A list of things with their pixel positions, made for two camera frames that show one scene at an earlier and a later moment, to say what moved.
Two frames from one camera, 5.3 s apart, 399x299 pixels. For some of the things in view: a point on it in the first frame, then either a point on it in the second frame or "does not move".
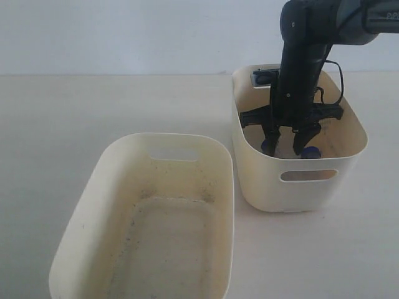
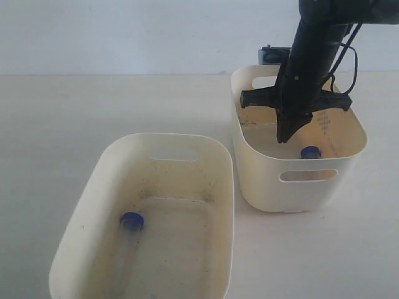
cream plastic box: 314,182 does not move
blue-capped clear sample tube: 270,147 -> 132,222
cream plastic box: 153,218 does not move
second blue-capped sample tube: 311,152 does not move
